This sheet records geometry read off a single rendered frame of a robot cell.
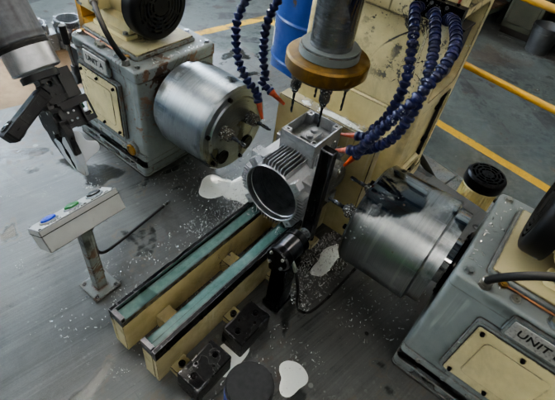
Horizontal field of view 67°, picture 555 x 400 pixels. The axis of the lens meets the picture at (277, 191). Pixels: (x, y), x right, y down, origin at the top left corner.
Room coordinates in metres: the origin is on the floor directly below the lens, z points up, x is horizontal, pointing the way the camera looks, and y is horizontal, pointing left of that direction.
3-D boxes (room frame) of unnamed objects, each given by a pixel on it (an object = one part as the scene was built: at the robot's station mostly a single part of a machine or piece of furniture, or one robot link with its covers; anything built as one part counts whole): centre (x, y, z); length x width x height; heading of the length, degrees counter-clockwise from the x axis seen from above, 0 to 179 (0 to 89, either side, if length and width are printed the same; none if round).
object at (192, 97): (1.00, 0.27, 1.04); 0.37 x 0.25 x 0.25; 58
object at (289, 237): (0.71, -0.17, 0.92); 0.45 x 0.13 x 0.24; 148
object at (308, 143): (0.85, -0.06, 1.11); 0.12 x 0.11 x 0.07; 148
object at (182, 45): (1.13, 0.47, 0.99); 0.35 x 0.31 x 0.37; 58
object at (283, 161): (0.82, -0.04, 1.01); 0.20 x 0.19 x 0.19; 148
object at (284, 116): (0.95, -0.12, 0.97); 0.30 x 0.11 x 0.34; 58
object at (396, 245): (0.64, -0.32, 1.04); 0.41 x 0.25 x 0.25; 58
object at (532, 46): (4.59, -2.44, 0.14); 0.30 x 0.30 x 0.27
